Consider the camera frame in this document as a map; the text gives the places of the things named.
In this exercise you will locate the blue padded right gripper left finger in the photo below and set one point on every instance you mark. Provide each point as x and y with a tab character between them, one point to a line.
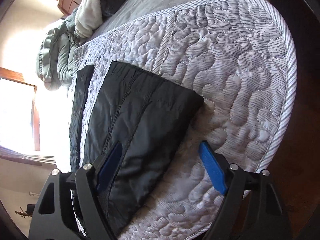
53	216

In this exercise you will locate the green grey folded duvet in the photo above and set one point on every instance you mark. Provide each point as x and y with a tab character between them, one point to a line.
55	64

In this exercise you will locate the grey floral quilted bedspread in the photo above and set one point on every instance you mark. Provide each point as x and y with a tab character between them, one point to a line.
240	57

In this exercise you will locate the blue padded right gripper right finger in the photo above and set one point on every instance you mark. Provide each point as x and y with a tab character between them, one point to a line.
266	217

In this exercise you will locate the wood framed window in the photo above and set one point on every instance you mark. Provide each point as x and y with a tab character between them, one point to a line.
20	120

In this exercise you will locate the black pants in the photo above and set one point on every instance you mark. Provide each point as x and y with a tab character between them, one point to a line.
148	115

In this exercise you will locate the white fleece blanket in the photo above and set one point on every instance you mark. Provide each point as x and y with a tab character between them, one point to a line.
88	18

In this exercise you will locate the wooden coat rack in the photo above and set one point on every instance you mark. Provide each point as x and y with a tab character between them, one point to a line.
24	214

